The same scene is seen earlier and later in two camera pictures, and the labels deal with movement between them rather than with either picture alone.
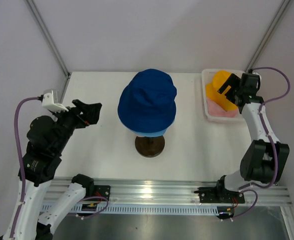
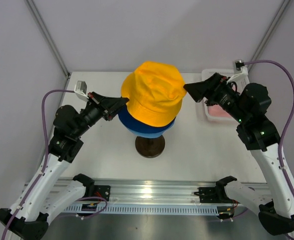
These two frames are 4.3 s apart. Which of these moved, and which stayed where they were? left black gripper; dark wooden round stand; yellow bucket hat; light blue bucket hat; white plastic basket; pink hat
Moved: yellow bucket hat; left black gripper
Stayed: pink hat; light blue bucket hat; white plastic basket; dark wooden round stand
